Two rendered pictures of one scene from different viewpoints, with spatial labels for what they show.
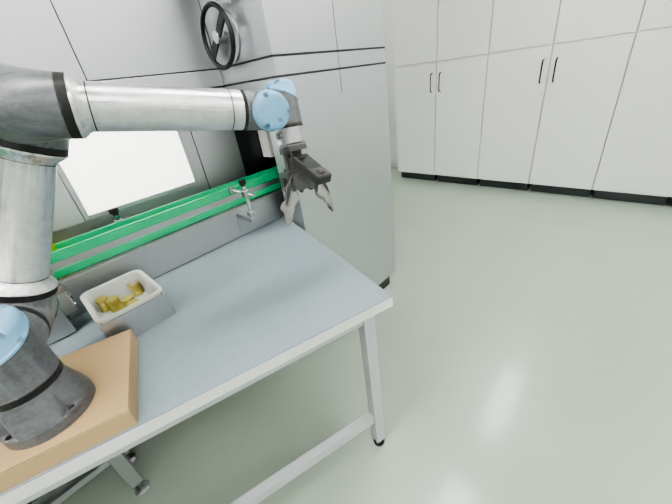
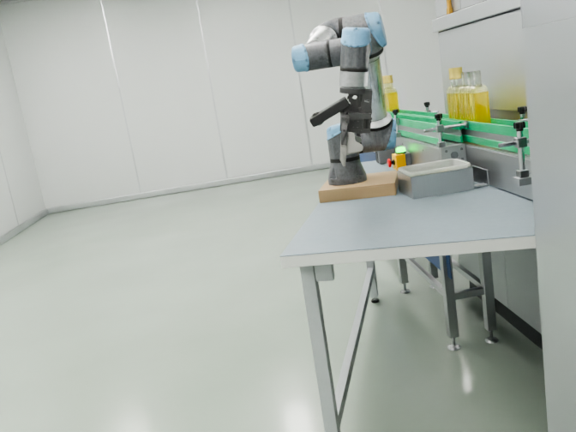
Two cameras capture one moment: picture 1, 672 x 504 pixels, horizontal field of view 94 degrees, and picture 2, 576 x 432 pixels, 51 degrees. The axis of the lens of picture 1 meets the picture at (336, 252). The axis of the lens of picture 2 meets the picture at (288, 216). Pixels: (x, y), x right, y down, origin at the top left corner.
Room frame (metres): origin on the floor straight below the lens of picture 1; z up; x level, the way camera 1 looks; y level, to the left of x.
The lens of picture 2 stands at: (1.74, -1.31, 1.20)
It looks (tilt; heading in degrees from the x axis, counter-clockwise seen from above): 12 degrees down; 130
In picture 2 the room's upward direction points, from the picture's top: 9 degrees counter-clockwise
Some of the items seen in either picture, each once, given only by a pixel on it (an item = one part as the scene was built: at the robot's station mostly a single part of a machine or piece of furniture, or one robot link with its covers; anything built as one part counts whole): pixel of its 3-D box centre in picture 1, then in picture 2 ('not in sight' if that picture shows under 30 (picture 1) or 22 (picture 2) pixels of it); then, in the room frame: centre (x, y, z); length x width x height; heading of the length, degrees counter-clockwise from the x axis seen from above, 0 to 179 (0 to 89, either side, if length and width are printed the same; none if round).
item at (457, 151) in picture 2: (63, 297); (453, 154); (0.79, 0.81, 0.85); 0.09 x 0.04 x 0.07; 44
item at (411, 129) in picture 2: not in sight; (384, 123); (0.15, 1.45, 0.93); 1.75 x 0.01 x 0.08; 134
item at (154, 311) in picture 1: (125, 302); (441, 178); (0.81, 0.66, 0.79); 0.27 x 0.17 x 0.08; 44
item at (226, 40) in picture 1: (221, 37); not in sight; (1.45, 0.31, 1.49); 0.21 x 0.05 x 0.21; 44
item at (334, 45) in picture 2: not in sight; (351, 50); (0.82, 0.16, 1.26); 0.11 x 0.11 x 0.08; 28
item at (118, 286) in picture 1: (126, 303); (434, 177); (0.79, 0.65, 0.80); 0.22 x 0.17 x 0.09; 44
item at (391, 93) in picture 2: not in sight; (392, 100); (0.04, 1.75, 1.02); 0.06 x 0.06 x 0.28; 44
